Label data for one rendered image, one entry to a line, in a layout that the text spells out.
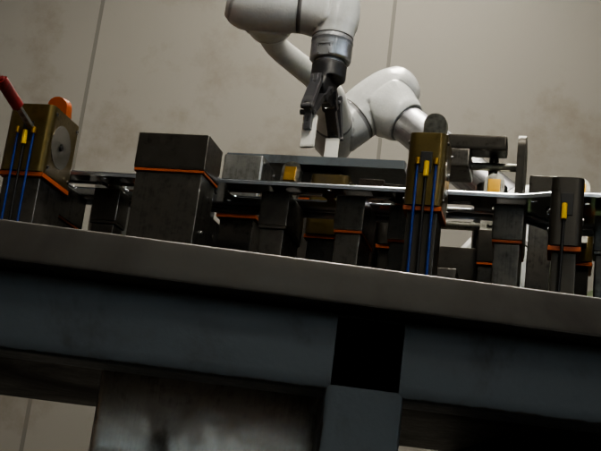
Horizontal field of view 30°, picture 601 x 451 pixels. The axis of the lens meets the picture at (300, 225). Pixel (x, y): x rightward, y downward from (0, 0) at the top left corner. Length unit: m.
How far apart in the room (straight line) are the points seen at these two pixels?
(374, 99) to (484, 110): 1.79
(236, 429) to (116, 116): 3.29
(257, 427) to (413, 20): 3.55
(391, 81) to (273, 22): 0.60
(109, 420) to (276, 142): 3.22
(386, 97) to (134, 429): 1.71
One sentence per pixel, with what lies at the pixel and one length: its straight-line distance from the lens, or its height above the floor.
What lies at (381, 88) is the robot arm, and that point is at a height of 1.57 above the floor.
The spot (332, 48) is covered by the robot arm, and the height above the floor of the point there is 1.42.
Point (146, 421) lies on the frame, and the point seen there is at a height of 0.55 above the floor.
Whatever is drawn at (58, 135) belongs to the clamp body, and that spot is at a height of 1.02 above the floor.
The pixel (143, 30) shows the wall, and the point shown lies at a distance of 4.71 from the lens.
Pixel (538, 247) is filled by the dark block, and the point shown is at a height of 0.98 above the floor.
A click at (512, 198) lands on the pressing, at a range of 1.85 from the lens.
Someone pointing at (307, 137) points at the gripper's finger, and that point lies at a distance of 2.29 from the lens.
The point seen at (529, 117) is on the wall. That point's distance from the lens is 4.72.
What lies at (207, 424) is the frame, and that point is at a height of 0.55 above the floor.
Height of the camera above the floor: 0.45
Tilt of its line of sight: 15 degrees up
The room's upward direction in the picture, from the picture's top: 7 degrees clockwise
